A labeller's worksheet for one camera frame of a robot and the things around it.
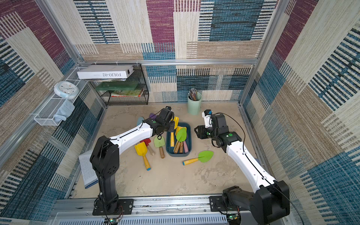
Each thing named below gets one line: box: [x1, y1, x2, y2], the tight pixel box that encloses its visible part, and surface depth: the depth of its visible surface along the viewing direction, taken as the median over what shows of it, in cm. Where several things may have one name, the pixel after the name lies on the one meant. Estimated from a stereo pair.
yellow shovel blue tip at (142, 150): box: [134, 141, 151, 172], surface depth 93 cm
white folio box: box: [76, 64, 135, 79], surface depth 81 cm
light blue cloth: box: [53, 99, 76, 122], surface depth 70 cm
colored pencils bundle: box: [187, 87, 198, 101], surface depth 107 cm
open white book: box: [78, 150, 99, 189], surface depth 86 cm
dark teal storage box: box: [165, 122, 193, 158], surface depth 93 cm
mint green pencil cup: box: [187, 92, 203, 115], surface depth 110 cm
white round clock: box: [53, 80, 80, 100], surface depth 76 cm
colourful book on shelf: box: [110, 89, 143, 98], surface depth 102 cm
